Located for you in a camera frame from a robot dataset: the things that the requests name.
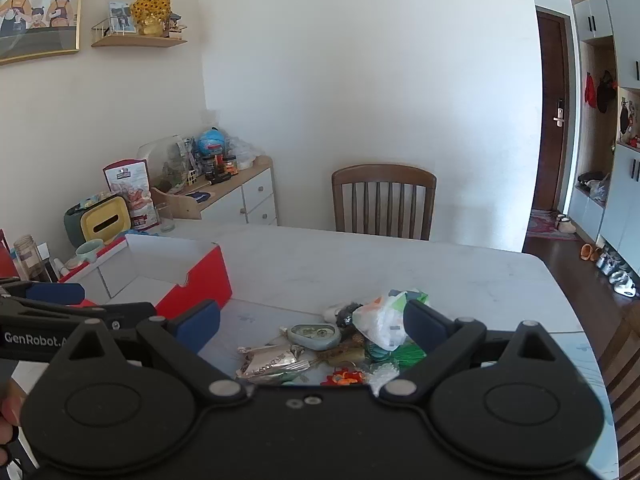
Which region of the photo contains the blue globe ball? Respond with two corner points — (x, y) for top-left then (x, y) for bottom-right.
(196, 127), (226, 158)

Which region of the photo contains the silver foil packet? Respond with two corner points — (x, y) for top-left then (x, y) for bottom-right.
(236, 345), (313, 378)

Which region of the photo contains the grey plastic bag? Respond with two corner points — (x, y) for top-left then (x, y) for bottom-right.
(589, 174), (611, 203)

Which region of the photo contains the light blue printed table mat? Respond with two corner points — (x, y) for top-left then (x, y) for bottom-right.
(197, 299), (618, 461)

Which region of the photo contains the golden ornament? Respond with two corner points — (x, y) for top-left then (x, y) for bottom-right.
(131, 0), (172, 37)

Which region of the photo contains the patterned door rug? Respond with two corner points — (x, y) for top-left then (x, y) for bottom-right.
(525, 210), (576, 241)

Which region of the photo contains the dark scrubber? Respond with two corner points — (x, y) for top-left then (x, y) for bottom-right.
(335, 301), (362, 328)

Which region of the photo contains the red and white snack bag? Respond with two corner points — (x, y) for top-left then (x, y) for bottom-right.
(102, 160), (161, 231)

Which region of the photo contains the glass storage jar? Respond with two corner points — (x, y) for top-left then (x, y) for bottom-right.
(12, 234), (43, 281)

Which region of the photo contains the pale blue cabinet unit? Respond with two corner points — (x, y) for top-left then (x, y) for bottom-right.
(567, 0), (640, 271)

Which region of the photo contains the green mesh net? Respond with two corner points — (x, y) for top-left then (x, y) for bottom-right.
(367, 342), (426, 371)

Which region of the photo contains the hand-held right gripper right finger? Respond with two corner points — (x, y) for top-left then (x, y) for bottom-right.
(377, 300), (563, 402)

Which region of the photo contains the wooden wall shelf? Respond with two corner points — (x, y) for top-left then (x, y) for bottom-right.
(91, 17), (188, 48)

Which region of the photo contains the wall poster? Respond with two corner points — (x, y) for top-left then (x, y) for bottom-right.
(0, 0), (87, 66)

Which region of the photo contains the yellow plush keychain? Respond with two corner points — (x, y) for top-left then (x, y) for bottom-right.
(320, 339), (368, 367)

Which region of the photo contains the white printed plastic bag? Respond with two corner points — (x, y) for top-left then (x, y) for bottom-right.
(352, 292), (431, 352)

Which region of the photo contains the brown door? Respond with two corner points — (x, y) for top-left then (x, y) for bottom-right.
(530, 5), (572, 213)

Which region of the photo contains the row of light shoes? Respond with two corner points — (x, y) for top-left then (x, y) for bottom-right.
(595, 252), (638, 297)

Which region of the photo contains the clear drinking glass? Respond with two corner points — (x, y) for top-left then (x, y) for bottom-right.
(154, 202), (176, 233)

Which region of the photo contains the wooden desk organizer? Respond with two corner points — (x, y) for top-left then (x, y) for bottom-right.
(150, 186), (212, 221)

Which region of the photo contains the green and yellow tissue box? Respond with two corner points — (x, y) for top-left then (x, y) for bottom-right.
(63, 195), (133, 248)

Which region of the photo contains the grey correction tape dispenser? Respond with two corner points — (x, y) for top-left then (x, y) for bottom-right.
(280, 324), (342, 350)

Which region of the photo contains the clear plastic bag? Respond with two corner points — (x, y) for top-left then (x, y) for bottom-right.
(225, 136), (266, 171)

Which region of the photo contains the wooden chair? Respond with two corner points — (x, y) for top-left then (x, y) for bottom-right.
(331, 164), (437, 241)
(597, 305), (640, 480)

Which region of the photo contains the red object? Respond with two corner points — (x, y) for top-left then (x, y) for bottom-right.
(0, 230), (21, 278)

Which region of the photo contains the clear bag of toys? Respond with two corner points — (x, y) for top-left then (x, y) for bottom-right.
(137, 135), (197, 188)

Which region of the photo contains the clear bag of beads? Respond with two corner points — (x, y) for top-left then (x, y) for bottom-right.
(367, 362), (401, 393)

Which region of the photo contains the mint green mug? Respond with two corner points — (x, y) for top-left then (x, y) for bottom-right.
(75, 240), (105, 264)

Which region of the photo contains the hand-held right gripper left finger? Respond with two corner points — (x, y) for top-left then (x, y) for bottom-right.
(50, 300), (248, 402)

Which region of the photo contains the photo card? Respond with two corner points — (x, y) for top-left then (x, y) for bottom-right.
(108, 1), (137, 33)

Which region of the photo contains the red plush keychain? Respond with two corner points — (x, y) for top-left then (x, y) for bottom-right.
(322, 367), (366, 387)

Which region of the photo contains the red cardboard box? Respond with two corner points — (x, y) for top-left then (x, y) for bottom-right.
(59, 232), (233, 321)

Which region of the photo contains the black hanging bag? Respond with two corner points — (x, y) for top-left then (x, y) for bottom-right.
(596, 70), (618, 113)

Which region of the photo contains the person's left hand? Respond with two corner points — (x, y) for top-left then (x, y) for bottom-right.
(0, 382), (27, 466)

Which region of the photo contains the white sideboard with wooden top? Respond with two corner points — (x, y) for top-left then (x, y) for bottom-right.
(150, 156), (278, 227)

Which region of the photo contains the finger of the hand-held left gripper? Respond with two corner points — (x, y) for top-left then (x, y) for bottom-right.
(100, 301), (158, 333)
(0, 277), (108, 317)

